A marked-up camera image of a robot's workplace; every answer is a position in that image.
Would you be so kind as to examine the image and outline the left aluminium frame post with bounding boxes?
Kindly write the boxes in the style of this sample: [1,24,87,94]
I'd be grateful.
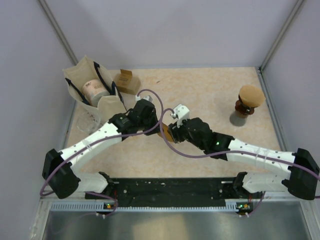
[37,0,78,66]

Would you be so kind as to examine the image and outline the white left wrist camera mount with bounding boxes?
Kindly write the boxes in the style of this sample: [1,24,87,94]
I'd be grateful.
[135,95,153,103]

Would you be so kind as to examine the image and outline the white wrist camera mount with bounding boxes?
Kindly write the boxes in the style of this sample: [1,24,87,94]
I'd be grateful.
[170,104,190,128]
[135,95,153,103]

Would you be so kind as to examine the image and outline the right aluminium frame post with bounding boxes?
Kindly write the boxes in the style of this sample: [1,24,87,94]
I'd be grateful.
[258,0,306,73]

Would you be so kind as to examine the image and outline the brown paper filter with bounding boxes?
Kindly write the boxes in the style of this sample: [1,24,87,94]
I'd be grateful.
[157,123,174,143]
[239,85,266,108]

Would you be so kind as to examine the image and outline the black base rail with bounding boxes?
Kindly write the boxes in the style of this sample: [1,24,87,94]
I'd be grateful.
[84,176,251,208]

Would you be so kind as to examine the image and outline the aluminium frame post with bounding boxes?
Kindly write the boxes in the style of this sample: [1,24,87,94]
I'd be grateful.
[37,0,78,66]
[258,0,306,73]

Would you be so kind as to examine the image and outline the brown cardboard box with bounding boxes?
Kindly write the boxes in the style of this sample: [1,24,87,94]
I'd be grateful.
[114,69,141,95]

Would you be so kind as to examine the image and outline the clear plastic cup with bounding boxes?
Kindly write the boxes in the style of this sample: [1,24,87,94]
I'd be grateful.
[76,112,101,135]

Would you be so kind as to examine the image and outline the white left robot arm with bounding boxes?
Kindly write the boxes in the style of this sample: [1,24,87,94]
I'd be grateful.
[42,99,159,199]

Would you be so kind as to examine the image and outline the amber glass coffee dripper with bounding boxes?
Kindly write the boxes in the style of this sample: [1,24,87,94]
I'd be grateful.
[235,99,256,119]

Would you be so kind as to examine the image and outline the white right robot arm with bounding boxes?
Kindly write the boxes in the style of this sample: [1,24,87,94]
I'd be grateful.
[168,117,320,201]

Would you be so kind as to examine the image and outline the cream canvas tote bag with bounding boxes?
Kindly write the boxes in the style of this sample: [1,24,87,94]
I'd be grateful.
[63,56,127,122]

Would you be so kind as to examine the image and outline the grey slotted cable duct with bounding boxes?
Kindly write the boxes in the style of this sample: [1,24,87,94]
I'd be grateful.
[49,199,254,213]

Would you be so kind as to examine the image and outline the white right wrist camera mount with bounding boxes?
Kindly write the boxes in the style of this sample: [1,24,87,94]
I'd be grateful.
[170,104,190,128]

